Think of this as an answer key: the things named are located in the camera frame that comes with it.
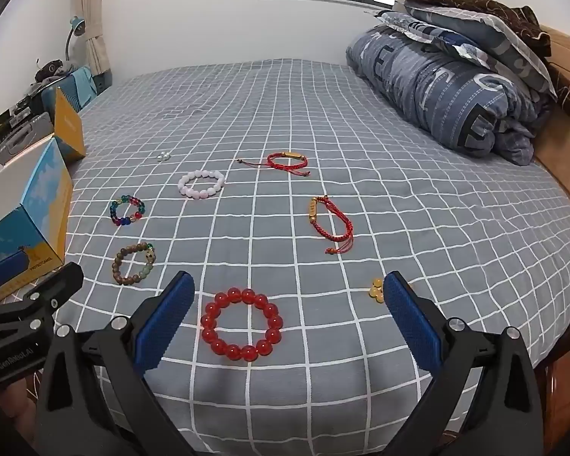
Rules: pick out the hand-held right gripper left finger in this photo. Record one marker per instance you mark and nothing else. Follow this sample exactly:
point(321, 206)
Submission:
point(167, 323)

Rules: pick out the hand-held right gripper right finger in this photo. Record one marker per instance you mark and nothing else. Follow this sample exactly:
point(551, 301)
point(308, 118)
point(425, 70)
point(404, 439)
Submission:
point(411, 323)

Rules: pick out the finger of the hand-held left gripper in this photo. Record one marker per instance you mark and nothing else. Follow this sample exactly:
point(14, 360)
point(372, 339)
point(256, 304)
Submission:
point(2, 273)
point(52, 294)

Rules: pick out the white cardboard box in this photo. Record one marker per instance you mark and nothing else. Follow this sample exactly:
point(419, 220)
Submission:
point(42, 199)

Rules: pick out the grey suitcase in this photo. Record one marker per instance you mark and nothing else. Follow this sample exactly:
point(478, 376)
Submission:
point(23, 135)

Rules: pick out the grey checked bedsheet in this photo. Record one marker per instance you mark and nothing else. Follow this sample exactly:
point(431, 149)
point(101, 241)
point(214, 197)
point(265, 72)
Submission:
point(384, 161)

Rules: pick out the teal towel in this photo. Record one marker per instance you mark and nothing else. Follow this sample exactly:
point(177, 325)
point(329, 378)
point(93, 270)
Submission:
point(84, 83)

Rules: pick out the beige curtain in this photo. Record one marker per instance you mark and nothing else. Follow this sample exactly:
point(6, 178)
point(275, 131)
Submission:
point(95, 33)

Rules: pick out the blue desk lamp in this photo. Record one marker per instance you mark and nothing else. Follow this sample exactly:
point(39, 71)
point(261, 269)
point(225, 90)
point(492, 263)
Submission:
point(77, 23)

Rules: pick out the grey patterned pillow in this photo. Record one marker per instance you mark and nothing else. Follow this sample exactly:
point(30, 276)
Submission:
point(399, 21)
point(494, 33)

